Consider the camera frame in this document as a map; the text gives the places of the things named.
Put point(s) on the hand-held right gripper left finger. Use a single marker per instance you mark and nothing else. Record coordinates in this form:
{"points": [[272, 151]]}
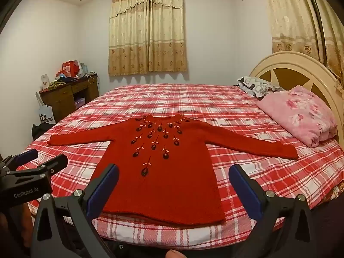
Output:
{"points": [[103, 185]]}

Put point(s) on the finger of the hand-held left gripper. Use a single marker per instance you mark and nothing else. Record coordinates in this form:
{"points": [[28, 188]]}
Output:
{"points": [[27, 155], [53, 162]]}

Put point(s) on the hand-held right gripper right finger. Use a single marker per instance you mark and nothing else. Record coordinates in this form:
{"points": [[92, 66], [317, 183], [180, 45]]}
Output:
{"points": [[246, 190]]}

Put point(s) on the red embroidered sweater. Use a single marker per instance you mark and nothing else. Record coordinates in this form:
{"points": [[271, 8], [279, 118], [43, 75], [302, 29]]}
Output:
{"points": [[166, 188]]}

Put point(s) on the person's left hand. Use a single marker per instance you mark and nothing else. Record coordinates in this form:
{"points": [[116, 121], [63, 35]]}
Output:
{"points": [[17, 223]]}

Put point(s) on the person's right hand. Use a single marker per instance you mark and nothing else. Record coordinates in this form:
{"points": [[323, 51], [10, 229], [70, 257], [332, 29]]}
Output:
{"points": [[175, 254]]}

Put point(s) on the black bag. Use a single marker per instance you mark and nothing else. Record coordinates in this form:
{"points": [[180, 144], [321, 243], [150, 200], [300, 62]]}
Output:
{"points": [[40, 131]]}

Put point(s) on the white paper bag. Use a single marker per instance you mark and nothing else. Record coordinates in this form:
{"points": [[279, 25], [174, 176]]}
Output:
{"points": [[45, 113]]}

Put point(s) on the brown wooden desk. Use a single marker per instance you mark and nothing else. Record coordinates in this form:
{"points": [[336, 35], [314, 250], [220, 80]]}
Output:
{"points": [[67, 96]]}

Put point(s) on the white card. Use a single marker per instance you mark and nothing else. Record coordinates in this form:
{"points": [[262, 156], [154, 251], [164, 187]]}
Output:
{"points": [[45, 81]]}

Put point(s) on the pile of cloths on desk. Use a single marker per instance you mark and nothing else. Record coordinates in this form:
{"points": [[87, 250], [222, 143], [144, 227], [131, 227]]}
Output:
{"points": [[63, 81]]}

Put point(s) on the floral bed skirt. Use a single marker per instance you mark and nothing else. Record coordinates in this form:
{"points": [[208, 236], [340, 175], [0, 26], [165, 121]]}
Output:
{"points": [[334, 190]]}

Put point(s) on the red plaid bedsheet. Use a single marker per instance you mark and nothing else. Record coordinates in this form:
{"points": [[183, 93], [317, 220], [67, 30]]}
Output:
{"points": [[215, 107]]}

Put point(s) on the red gift box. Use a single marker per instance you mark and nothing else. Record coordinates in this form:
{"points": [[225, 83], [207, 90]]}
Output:
{"points": [[70, 69]]}

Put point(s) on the pale blue box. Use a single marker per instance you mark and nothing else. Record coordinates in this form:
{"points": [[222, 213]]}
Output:
{"points": [[83, 68]]}

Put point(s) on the grey patterned pillow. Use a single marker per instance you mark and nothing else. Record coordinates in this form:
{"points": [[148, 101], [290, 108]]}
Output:
{"points": [[255, 84]]}

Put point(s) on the cream wooden headboard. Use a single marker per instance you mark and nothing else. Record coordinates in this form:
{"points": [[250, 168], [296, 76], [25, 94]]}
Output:
{"points": [[285, 61]]}

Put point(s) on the beige window curtain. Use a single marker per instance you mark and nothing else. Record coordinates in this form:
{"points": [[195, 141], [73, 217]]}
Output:
{"points": [[147, 32]]}

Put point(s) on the beige floral door curtain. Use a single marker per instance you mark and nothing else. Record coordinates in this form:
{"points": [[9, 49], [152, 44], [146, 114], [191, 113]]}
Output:
{"points": [[290, 18]]}

